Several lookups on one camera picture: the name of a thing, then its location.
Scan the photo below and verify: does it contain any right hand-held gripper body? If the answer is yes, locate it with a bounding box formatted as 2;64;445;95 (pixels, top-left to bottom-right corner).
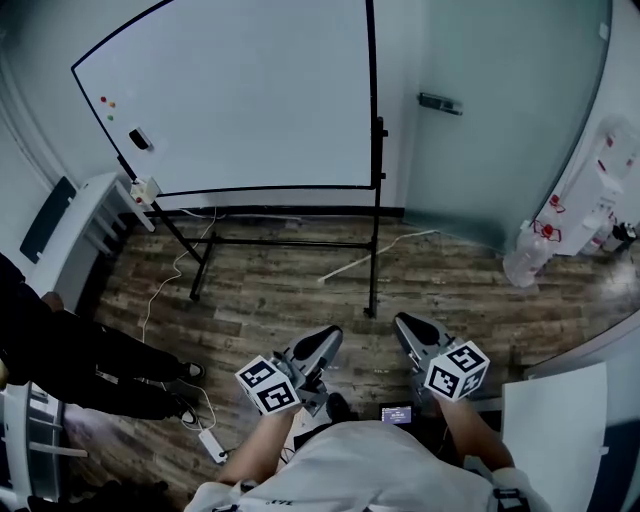
392;312;491;402

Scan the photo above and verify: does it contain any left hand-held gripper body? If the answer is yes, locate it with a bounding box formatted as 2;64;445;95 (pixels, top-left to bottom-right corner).
234;324;346;419

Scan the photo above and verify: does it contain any white whiteboard with black frame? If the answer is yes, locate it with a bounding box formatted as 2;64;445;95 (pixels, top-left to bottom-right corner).
71;0;380;198

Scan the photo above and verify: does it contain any person's right forearm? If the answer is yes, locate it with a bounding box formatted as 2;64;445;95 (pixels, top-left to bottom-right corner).
433;393;517;472

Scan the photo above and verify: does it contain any person's left forearm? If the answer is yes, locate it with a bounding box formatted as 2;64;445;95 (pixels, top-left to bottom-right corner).
218;403;306;487

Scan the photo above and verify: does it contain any black metal whiteboard stand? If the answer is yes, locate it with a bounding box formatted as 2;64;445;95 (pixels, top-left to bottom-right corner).
116;115;390;320

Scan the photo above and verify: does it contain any person's black shoe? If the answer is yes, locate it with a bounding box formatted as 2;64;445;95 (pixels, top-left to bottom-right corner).
325;392;355;424

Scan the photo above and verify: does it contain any small black screen device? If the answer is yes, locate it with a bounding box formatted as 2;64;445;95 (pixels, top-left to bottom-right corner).
378;400;415;426

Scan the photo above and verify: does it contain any white power strip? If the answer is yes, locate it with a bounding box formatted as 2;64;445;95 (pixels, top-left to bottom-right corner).
197;428;230;465

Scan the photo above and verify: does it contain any large white flat board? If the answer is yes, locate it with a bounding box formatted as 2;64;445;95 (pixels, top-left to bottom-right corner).
500;362;610;512

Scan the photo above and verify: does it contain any person's white shirt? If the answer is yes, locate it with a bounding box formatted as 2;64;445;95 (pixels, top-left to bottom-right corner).
183;418;554;512

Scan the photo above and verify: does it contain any large clear water bottle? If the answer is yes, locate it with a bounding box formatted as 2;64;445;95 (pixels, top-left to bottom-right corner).
502;220;551;289

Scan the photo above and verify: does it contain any white box with red button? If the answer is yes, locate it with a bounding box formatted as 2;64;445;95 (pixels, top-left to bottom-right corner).
129;176;161;205

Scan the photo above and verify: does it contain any white water dispenser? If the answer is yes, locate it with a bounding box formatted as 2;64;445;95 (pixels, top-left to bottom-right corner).
547;115;640;257

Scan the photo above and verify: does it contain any frosted glass door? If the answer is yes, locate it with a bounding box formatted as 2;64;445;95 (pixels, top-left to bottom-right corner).
402;0;614;254

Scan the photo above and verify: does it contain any white side table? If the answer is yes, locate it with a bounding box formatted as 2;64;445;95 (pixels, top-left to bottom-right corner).
27;172;157;312

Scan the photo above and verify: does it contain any white metal shelf rack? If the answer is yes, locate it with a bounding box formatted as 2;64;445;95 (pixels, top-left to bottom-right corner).
0;382;89;504

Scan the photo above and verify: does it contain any black flat panel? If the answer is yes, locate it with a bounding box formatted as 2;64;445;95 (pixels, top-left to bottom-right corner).
19;175;78;265

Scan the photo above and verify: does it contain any white plastic cable trunking strip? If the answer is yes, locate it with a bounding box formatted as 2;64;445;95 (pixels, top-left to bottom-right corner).
317;229;442;286

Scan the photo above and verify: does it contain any white cable on floor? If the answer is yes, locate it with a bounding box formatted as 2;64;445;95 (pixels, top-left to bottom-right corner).
138;205;219;431

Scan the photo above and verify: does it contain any dark metal door handle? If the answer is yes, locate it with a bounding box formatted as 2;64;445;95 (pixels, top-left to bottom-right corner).
417;91;464;117

